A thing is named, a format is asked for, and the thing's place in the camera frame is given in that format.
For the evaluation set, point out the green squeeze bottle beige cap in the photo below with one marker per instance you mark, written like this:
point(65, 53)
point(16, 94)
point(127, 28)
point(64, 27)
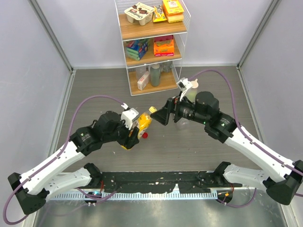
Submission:
point(192, 92)

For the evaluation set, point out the clear red-label water bottle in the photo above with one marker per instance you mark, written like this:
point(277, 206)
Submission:
point(140, 134)

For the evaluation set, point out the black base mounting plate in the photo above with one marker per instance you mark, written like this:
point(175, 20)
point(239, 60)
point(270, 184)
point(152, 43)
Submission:
point(160, 182)

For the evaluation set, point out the orange snack box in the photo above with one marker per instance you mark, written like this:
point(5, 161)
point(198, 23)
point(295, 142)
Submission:
point(163, 46)

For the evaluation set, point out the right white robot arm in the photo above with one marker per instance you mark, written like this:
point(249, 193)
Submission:
point(279, 176)

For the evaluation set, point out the clear blue-label water bottle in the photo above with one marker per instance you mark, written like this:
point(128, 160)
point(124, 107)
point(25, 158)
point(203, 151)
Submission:
point(183, 124)

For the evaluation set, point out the white wire shelf rack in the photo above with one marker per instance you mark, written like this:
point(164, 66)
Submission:
point(134, 31)

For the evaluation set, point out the red bottle cap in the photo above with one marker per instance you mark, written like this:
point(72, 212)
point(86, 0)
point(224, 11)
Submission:
point(145, 135)

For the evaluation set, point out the blue green box stack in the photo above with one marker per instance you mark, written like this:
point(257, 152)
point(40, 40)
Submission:
point(136, 49)

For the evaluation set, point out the slotted aluminium cable rail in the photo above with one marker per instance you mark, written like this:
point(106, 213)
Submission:
point(174, 195)

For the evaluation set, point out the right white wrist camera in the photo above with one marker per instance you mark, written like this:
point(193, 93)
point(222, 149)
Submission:
point(184, 85)

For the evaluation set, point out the yellow sponge pack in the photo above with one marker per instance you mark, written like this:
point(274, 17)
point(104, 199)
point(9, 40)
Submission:
point(173, 11)

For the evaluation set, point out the white red small box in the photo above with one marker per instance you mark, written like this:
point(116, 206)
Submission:
point(143, 81)

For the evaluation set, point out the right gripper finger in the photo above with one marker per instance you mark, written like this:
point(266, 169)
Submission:
point(161, 116)
point(171, 103)

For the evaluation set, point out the clear glass jar on shelf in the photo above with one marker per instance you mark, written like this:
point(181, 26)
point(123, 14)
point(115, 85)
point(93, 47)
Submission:
point(167, 66)

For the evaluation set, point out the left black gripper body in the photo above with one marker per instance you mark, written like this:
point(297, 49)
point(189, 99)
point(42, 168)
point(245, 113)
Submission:
point(122, 133)

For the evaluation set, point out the yellow honey pomelo drink bottle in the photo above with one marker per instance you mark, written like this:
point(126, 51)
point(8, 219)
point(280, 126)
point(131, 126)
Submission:
point(144, 120)

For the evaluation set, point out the grey green bottle on shelf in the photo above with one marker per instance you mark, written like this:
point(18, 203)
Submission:
point(155, 72)

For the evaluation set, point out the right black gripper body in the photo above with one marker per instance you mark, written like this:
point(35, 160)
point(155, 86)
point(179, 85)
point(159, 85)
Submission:
point(178, 106)

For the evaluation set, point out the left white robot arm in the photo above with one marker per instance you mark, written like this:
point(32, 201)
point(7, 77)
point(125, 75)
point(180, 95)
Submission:
point(37, 186)

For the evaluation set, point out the yellow M&M candy bag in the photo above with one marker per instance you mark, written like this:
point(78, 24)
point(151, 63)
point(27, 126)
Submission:
point(158, 14)

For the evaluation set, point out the chocolate pudding cup pack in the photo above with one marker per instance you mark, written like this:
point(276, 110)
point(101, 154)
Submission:
point(139, 12)

